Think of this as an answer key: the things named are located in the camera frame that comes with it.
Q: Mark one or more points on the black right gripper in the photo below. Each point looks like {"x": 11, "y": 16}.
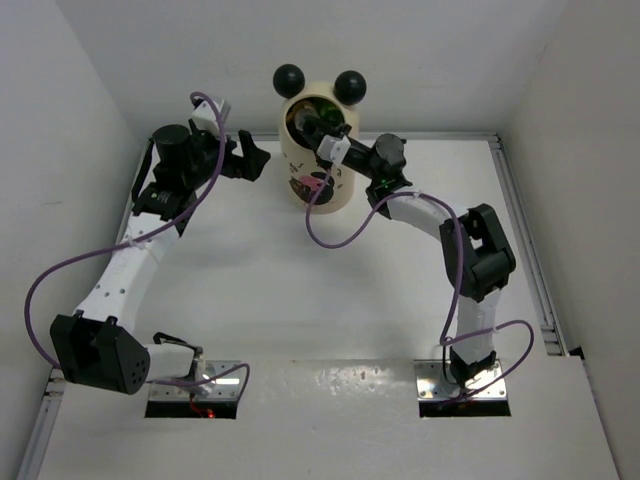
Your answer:
{"x": 334, "y": 128}

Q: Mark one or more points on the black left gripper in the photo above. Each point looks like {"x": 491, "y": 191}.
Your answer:
{"x": 253, "y": 158}

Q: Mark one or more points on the blue label clear bottle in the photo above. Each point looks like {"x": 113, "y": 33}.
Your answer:
{"x": 306, "y": 120}

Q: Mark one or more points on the green plastic bottle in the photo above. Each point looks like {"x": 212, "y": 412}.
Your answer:
{"x": 329, "y": 112}

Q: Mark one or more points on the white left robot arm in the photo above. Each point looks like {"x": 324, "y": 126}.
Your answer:
{"x": 95, "y": 345}

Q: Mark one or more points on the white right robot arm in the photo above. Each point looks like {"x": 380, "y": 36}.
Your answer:
{"x": 477, "y": 256}

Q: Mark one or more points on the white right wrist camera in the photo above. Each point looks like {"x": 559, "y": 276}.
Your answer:
{"x": 333, "y": 149}

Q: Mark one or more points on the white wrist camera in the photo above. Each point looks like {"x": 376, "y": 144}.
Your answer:
{"x": 333, "y": 149}
{"x": 204, "y": 117}

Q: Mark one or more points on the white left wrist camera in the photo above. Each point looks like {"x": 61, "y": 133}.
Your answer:
{"x": 204, "y": 117}

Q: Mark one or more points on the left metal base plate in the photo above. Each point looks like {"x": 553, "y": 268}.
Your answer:
{"x": 221, "y": 381}

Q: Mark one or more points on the metal base plate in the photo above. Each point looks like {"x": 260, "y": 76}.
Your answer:
{"x": 221, "y": 381}
{"x": 434, "y": 385}

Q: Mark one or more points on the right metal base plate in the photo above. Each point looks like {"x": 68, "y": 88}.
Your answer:
{"x": 434, "y": 385}

